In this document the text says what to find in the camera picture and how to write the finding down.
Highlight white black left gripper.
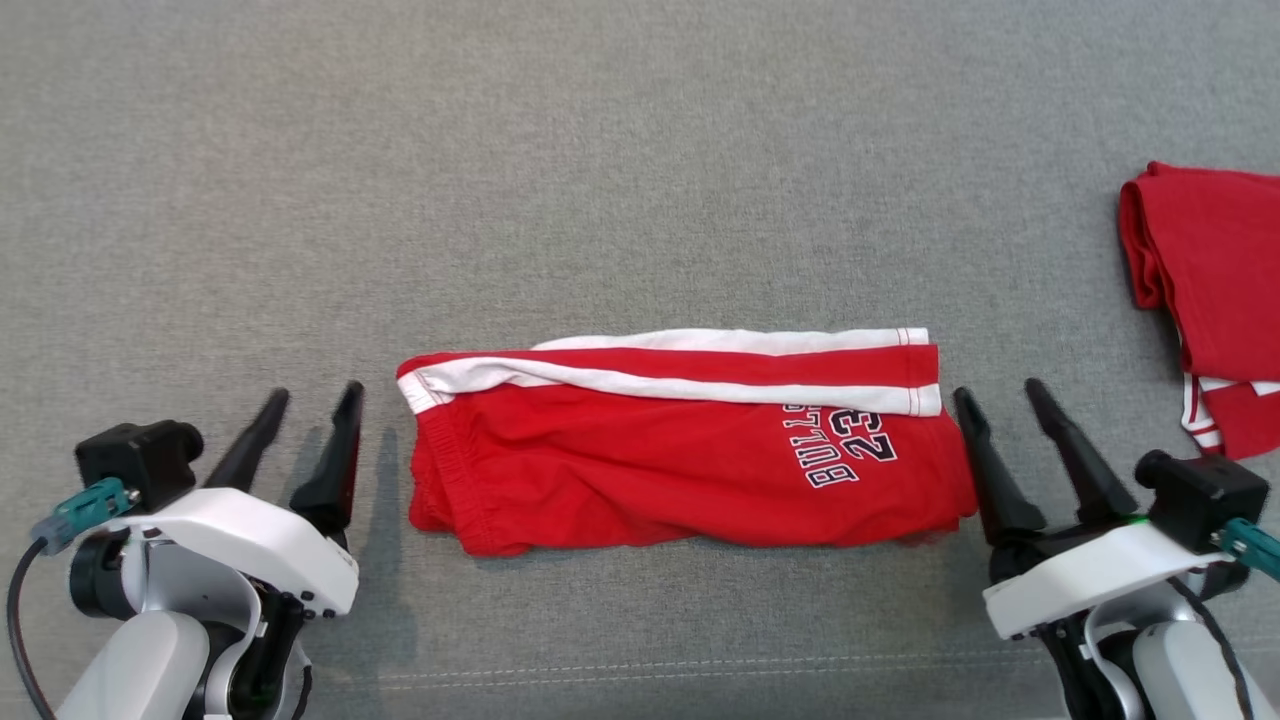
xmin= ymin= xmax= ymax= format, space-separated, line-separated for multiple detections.
xmin=100 ymin=380 xmax=366 ymax=621

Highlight teal camera connector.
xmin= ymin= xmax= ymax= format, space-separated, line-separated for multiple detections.
xmin=30 ymin=478 xmax=133 ymax=556
xmin=1215 ymin=517 xmax=1280 ymax=583

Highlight teal right camera connector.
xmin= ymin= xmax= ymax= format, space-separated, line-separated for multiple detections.
xmin=1215 ymin=517 xmax=1280 ymax=583

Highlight red jersey shirt white sleeves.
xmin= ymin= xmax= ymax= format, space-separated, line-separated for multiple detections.
xmin=1117 ymin=161 xmax=1280 ymax=462

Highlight teal left camera connector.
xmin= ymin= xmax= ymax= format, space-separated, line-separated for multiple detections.
xmin=30 ymin=478 xmax=133 ymax=556

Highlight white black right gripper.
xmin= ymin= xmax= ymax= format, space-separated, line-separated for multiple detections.
xmin=952 ymin=377 xmax=1238 ymax=641

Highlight red shorts number 23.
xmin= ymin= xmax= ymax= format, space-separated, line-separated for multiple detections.
xmin=396 ymin=327 xmax=979 ymax=558

